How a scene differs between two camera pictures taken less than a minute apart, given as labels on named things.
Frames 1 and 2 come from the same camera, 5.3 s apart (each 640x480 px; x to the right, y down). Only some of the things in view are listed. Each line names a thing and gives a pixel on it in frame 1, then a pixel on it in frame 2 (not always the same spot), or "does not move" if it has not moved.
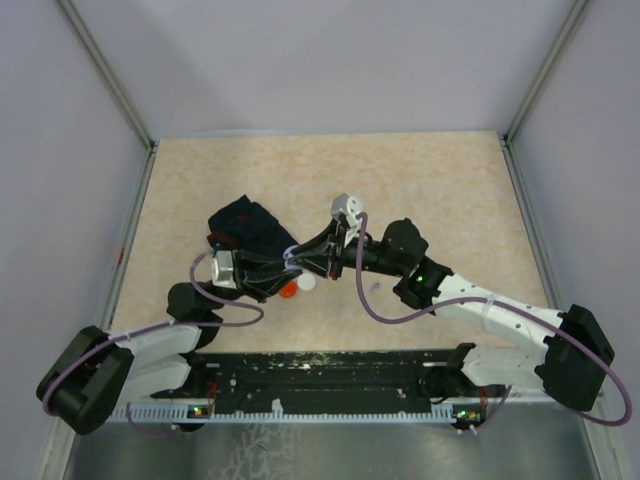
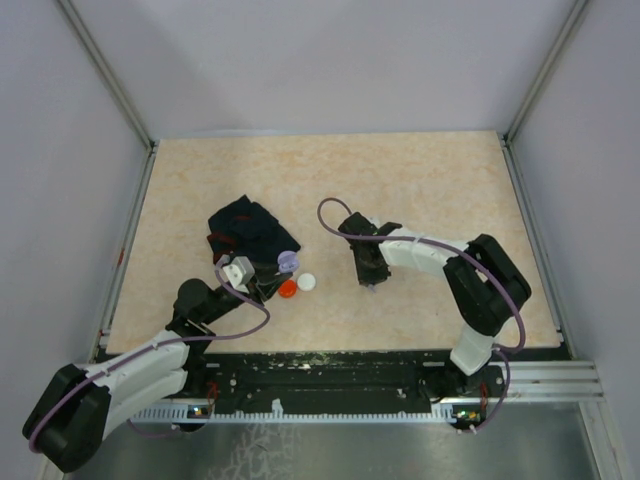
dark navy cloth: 246,225 does not move
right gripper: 319,260 to 364,278
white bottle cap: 306,282 does not move
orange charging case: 289,290 does not move
